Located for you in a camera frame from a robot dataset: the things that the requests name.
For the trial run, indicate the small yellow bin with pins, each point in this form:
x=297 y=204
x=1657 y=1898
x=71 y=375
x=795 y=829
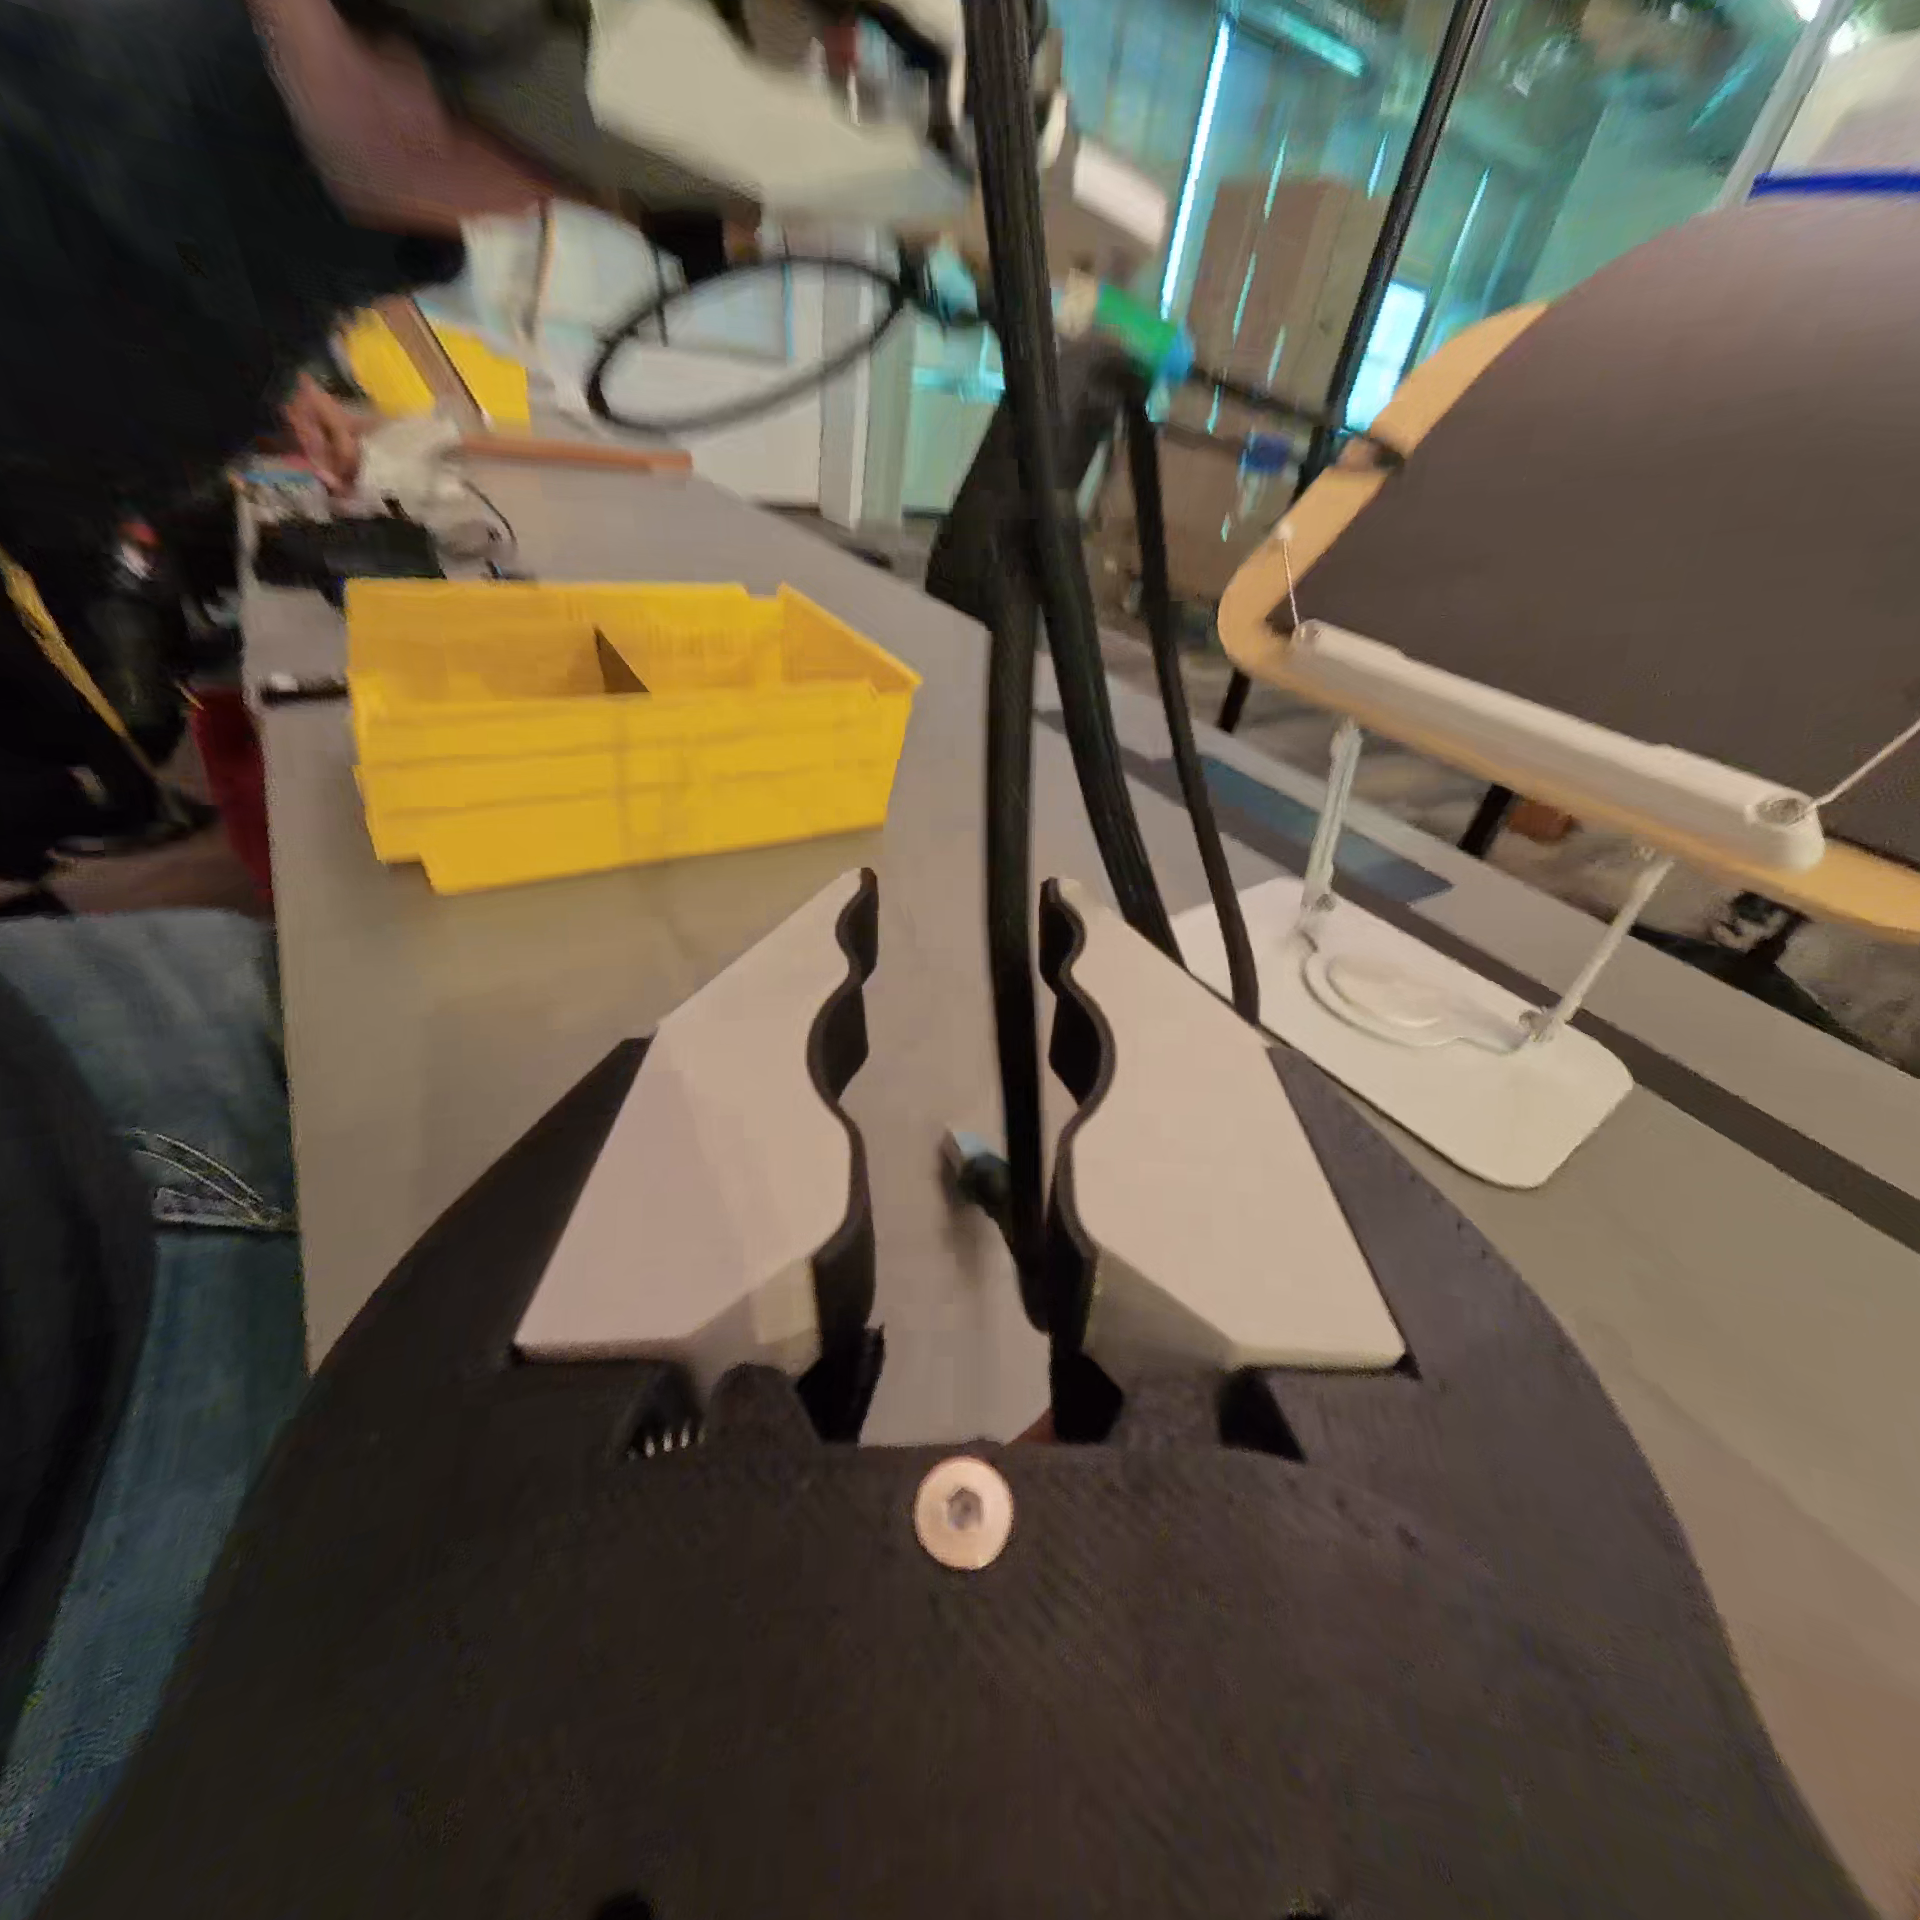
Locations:
x=435 y=370

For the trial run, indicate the black pole stand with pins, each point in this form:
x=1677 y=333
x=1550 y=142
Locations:
x=1401 y=211

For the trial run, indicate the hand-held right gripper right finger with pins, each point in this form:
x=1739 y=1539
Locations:
x=1230 y=1200

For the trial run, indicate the large cardboard box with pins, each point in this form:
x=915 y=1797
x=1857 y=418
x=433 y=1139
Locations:
x=1291 y=270

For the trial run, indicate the yellow plastic bin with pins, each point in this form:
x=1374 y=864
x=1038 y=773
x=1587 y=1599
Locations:
x=675 y=781

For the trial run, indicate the person's right hand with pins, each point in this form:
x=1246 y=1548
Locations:
x=1032 y=1435

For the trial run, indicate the wooden-edged black board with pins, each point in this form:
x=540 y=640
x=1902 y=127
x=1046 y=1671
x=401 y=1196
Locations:
x=1651 y=495

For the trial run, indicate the person's left hand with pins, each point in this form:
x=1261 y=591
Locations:
x=359 y=136

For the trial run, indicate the black bin divider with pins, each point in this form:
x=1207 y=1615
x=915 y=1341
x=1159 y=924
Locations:
x=617 y=668

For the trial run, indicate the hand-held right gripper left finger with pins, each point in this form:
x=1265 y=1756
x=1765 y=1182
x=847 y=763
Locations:
x=704 y=1184

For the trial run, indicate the person's jeans leg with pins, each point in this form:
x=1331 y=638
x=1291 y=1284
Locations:
x=196 y=1426

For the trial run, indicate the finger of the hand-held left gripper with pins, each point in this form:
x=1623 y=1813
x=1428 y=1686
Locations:
x=781 y=106

